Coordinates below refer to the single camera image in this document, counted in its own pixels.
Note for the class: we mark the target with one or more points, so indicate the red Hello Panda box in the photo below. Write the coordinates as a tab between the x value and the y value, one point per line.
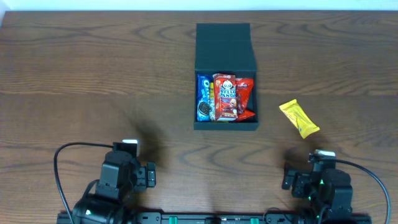
225	97

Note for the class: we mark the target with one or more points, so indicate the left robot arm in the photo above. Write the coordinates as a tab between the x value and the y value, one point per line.
102	201

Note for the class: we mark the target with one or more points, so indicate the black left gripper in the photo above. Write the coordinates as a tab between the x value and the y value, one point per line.
150	175

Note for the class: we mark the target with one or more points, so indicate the yellow snack bar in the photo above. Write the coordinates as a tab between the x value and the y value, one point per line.
298	118

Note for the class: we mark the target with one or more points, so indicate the blue Oreo cookie pack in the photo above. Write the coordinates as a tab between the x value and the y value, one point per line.
203	98

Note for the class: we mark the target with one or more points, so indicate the yellow seed snack bag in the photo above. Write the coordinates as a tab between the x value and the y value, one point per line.
212	102

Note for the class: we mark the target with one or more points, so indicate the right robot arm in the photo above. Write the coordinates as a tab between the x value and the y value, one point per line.
330	194

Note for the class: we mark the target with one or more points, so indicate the dark green box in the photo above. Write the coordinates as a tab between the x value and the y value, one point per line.
226	48

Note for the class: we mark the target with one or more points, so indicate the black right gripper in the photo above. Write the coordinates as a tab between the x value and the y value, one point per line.
288	180

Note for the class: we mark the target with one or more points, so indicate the red jerky snack bag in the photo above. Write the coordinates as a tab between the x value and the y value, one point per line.
243	91

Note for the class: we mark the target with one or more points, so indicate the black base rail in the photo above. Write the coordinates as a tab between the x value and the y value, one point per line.
158	218

